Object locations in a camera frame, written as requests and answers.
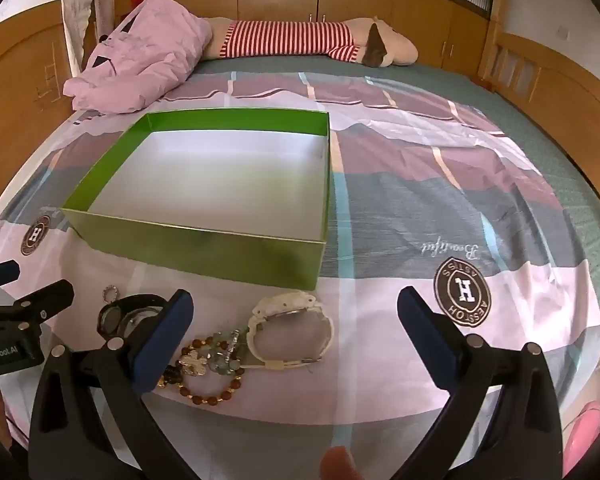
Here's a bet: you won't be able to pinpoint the green cardboard box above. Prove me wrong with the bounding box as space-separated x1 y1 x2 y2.
60 109 331 292

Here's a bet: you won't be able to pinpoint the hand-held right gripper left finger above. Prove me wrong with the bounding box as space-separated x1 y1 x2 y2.
27 289 196 480

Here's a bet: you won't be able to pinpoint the amber bead bracelet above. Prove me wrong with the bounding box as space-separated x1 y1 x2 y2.
176 337 247 409

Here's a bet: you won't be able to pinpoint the white wrist watch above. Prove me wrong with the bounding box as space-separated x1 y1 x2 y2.
244 292 335 373

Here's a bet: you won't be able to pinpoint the striped plush toy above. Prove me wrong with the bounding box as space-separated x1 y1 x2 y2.
202 16 420 69

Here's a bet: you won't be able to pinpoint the black wrist watch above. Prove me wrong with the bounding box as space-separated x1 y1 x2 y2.
97 294 170 347

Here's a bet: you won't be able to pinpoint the printed patchwork blanket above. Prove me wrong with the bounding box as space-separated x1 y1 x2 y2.
0 70 600 466

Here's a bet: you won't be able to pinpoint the person's right hand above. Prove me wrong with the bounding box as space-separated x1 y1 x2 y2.
320 447 362 480

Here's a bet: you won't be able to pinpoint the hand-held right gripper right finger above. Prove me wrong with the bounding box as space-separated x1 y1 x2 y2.
397 286 563 480

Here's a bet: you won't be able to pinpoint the wooden wall cabinets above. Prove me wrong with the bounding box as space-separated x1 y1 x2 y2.
152 0 493 67

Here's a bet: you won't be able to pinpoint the green bed sheet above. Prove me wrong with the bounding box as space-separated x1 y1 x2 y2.
190 56 600 311

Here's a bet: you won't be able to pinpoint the pink round object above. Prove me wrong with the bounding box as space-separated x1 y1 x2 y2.
561 400 600 467

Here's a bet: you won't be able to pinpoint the hanging towel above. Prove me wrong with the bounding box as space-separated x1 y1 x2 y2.
61 0 115 72

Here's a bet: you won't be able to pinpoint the silver flower brooch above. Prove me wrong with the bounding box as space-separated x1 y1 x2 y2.
177 351 209 378

